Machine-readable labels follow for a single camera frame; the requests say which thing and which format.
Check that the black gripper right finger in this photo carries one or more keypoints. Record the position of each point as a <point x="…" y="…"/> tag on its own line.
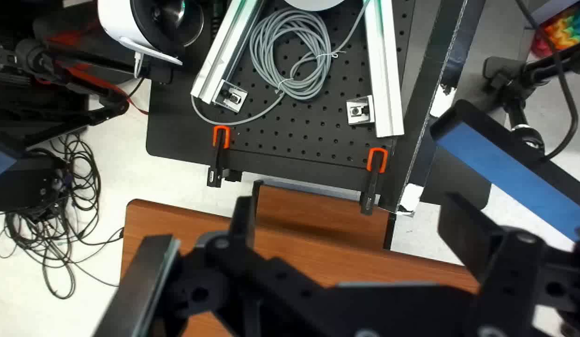
<point x="515" y="174"/>

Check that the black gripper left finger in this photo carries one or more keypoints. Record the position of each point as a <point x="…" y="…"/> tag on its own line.
<point x="147" y="281"/>

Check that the colourful striped object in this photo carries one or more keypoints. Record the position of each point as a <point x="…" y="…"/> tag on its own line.
<point x="573" y="30"/>

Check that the orange black clamp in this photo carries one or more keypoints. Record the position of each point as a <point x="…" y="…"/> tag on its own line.
<point x="220" y="164"/>
<point x="369" y="187"/>

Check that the black blue box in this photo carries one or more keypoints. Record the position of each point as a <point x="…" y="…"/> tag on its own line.
<point x="29" y="183"/>

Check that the brown wooden table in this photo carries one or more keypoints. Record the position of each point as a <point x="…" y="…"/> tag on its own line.
<point x="315" y="236"/>

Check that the black tripod stand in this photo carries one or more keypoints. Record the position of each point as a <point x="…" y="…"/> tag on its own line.
<point x="29" y="105"/>

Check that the black perforated breadboard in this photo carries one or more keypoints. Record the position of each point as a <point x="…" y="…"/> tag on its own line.
<point x="302" y="131"/>

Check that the white round device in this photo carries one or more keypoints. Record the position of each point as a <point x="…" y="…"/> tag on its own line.
<point x="119" y="20"/>

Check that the black camera stand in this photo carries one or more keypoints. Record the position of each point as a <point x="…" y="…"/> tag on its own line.
<point x="521" y="118"/>

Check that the black metal frame beam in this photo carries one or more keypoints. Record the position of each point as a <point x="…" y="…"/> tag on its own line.
<point x="433" y="75"/>

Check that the aluminium profile rail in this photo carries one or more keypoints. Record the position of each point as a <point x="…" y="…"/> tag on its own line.
<point x="384" y="75"/>
<point x="225" y="48"/>

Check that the silver corner bracket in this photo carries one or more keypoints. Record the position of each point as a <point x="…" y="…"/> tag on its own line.
<point x="231" y="95"/>
<point x="360" y="110"/>

